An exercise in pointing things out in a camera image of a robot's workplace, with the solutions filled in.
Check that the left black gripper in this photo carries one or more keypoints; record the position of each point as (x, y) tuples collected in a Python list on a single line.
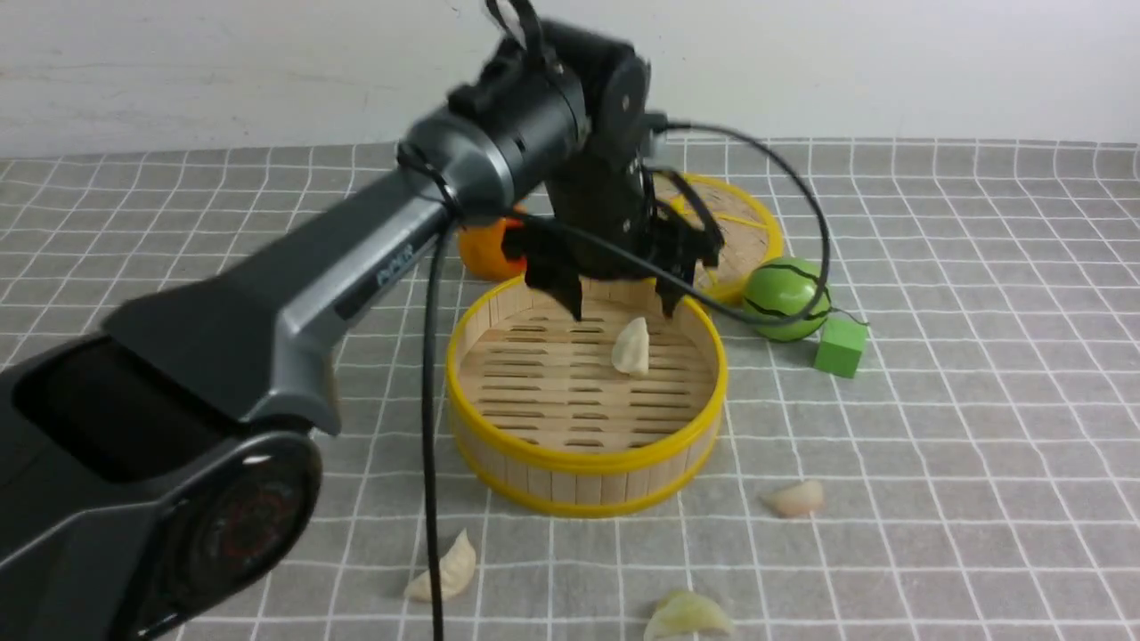
[(617, 224)]

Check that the pale green dumpling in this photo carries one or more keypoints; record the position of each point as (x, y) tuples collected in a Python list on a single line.
[(682, 613)]

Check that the grey checked tablecloth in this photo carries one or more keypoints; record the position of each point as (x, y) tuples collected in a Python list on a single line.
[(979, 472)]

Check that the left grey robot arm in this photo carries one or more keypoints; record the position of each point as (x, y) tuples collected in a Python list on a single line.
[(162, 463)]

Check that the yellow rimmed bamboo steamer tray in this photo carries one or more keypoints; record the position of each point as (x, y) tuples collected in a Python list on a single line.
[(542, 417)]

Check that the woven bamboo steamer lid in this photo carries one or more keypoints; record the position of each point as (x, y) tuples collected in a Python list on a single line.
[(752, 237)]

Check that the cream white dumpling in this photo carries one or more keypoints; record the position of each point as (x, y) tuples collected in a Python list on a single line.
[(456, 569)]

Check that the green toy watermelon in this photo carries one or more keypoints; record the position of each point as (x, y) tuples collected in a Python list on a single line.
[(779, 289)]

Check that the orange toy pear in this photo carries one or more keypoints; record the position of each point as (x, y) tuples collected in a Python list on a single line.
[(480, 249)]

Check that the green wooden cube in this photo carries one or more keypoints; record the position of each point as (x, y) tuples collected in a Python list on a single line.
[(841, 345)]

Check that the pinkish white dumpling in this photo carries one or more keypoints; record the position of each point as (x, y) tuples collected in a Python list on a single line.
[(796, 500)]

